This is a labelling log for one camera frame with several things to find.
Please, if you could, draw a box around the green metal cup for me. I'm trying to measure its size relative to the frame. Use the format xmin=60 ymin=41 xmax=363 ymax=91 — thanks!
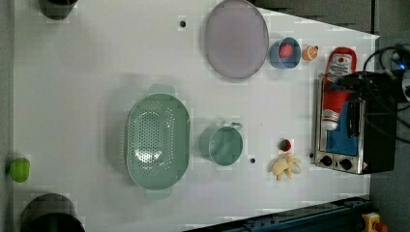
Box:
xmin=199 ymin=123 xmax=244 ymax=166

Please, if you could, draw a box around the black cylinder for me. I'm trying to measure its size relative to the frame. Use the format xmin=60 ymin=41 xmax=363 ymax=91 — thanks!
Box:
xmin=38 ymin=0 xmax=78 ymax=20
xmin=20 ymin=193 xmax=86 ymax=232

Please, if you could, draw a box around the black cylinder top left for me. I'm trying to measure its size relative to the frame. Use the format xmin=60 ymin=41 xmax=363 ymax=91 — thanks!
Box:
xmin=38 ymin=0 xmax=78 ymax=20

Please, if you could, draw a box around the yellow red button box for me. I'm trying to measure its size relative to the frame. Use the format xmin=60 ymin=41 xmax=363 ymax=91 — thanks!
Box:
xmin=362 ymin=213 xmax=389 ymax=232

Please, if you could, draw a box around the grey round plate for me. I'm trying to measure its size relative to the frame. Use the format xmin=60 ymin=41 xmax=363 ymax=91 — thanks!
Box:
xmin=204 ymin=0 xmax=269 ymax=78

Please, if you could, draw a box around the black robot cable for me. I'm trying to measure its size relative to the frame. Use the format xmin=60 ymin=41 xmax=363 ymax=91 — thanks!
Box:
xmin=362 ymin=44 xmax=410 ymax=144

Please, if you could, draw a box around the silver toaster oven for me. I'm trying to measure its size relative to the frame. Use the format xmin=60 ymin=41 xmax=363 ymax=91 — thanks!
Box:
xmin=314 ymin=76 xmax=397 ymax=175

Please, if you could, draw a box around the red ketchup bottle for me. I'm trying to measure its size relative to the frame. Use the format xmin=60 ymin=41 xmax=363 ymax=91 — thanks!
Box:
xmin=322 ymin=47 xmax=357 ymax=131

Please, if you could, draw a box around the blue bowl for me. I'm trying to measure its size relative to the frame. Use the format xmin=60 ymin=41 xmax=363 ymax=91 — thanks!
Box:
xmin=269 ymin=38 xmax=302 ymax=70

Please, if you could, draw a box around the green oval strainer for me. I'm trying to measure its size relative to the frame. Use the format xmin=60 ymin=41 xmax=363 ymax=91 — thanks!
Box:
xmin=125 ymin=84 xmax=190 ymax=200

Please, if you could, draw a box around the red fruit in bowl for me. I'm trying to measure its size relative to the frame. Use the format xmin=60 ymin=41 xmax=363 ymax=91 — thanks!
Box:
xmin=278 ymin=43 xmax=294 ymax=59

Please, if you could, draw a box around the green round object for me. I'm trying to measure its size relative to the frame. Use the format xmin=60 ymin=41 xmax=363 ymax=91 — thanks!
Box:
xmin=10 ymin=158 xmax=30 ymax=183

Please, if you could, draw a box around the orange slice toy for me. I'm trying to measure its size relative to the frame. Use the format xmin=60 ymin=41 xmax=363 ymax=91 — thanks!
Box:
xmin=302 ymin=45 xmax=319 ymax=62

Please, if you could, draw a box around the red strawberry toy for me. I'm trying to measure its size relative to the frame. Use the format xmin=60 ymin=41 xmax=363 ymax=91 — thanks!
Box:
xmin=278 ymin=139 xmax=292 ymax=152

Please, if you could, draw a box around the black cylinder bottom left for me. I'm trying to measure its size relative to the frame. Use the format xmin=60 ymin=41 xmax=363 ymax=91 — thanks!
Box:
xmin=20 ymin=193 xmax=86 ymax=232

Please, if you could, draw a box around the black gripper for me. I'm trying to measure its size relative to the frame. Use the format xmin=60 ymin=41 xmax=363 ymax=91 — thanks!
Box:
xmin=335 ymin=72 xmax=400 ymax=102

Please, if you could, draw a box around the blue metal frame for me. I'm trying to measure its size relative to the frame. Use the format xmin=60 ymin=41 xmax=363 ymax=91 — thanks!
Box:
xmin=184 ymin=197 xmax=373 ymax=232

